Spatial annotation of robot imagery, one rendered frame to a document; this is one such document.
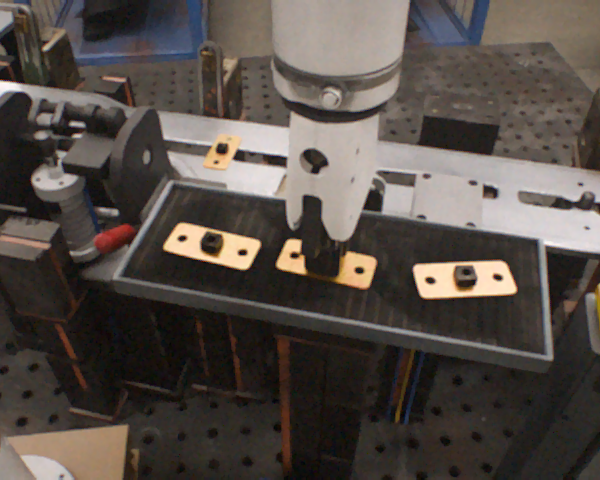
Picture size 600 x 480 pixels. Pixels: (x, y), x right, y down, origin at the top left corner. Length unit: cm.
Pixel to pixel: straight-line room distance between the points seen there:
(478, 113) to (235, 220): 54
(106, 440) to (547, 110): 132
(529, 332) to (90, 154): 48
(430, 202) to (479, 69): 117
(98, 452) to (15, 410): 23
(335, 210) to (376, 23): 13
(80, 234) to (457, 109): 60
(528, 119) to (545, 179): 71
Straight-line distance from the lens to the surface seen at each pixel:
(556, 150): 157
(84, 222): 80
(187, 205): 60
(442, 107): 101
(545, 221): 88
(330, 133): 39
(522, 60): 192
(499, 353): 50
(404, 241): 57
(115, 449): 88
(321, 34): 36
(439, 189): 71
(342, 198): 41
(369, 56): 37
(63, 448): 91
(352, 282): 52
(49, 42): 122
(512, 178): 93
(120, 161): 65
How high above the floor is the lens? 155
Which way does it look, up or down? 46 degrees down
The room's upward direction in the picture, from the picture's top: straight up
